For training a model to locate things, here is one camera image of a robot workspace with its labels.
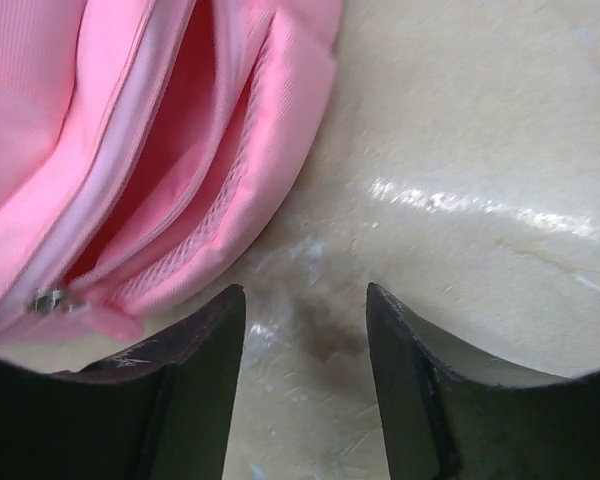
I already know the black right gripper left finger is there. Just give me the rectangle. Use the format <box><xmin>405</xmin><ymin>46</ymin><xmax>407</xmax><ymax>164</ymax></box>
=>
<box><xmin>0</xmin><ymin>285</ymin><xmax>245</xmax><ymax>480</ymax></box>

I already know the pink student backpack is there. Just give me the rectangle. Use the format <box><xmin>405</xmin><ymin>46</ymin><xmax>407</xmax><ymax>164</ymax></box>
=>
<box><xmin>0</xmin><ymin>0</ymin><xmax>343</xmax><ymax>347</ymax></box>

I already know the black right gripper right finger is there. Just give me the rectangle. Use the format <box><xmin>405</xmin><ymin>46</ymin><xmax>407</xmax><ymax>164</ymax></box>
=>
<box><xmin>366</xmin><ymin>283</ymin><xmax>600</xmax><ymax>479</ymax></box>

